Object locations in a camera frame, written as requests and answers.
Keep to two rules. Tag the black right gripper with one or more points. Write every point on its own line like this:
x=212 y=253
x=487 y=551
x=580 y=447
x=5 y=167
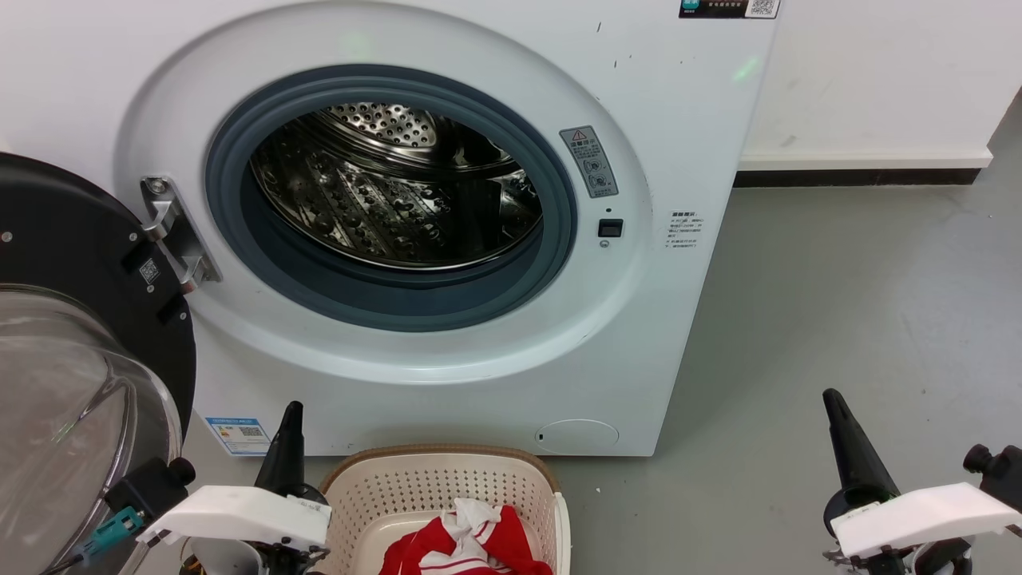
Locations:
x=846 y=507

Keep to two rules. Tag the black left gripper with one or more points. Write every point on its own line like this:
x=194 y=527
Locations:
x=287 y=563

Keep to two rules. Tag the red and white garment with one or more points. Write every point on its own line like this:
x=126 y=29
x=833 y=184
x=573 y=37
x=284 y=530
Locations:
x=511 y=543

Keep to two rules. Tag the cream perforated laundry basket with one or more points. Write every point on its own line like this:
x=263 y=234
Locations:
x=415 y=483

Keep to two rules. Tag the stainless steel washing machine drum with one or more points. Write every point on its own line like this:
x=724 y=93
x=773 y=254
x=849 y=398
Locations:
x=383 y=192

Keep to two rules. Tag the black glass washer door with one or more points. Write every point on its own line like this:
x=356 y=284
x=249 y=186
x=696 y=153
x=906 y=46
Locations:
x=64 y=231

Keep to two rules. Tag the blue energy label sticker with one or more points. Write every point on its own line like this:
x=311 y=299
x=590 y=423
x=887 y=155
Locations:
x=238 y=436

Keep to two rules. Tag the black left wrist connector block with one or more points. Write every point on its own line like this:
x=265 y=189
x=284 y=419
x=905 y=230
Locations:
x=148 y=487

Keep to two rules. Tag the black wrist connector block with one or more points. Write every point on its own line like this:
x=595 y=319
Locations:
x=998 y=475
x=148 y=487

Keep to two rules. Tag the black right wrist connector block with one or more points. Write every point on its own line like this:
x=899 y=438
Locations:
x=998 y=475

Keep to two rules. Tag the grey rubber door gasket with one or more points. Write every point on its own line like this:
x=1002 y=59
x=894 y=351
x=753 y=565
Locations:
x=383 y=303

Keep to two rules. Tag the QR code door sticker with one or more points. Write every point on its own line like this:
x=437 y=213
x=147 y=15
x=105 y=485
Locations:
x=149 y=271

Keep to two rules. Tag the metal door hinge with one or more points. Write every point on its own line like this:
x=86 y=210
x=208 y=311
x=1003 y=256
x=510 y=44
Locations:
x=169 y=220

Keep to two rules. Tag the round drain filter cover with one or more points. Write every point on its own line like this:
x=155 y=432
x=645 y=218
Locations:
x=576 y=436

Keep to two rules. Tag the white and black baseboard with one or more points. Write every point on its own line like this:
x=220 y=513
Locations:
x=862 y=177

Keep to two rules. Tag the small text label sticker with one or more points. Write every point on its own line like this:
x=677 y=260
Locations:
x=684 y=230

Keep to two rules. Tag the black door latch socket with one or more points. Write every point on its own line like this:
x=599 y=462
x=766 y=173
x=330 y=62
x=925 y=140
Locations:
x=611 y=228

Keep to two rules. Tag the white front-load washing machine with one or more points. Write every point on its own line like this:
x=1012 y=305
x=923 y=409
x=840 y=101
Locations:
x=679 y=120

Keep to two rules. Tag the grey warning sticker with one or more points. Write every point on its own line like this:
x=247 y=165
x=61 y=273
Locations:
x=589 y=162

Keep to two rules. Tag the white left wrist camera cover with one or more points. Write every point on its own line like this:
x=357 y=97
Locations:
x=239 y=511

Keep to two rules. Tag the white wrist camera cover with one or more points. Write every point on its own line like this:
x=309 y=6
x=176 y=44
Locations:
x=239 y=511
x=926 y=515

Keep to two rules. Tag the white right wrist camera cover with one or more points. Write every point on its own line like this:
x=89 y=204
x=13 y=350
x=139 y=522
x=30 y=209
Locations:
x=926 y=515

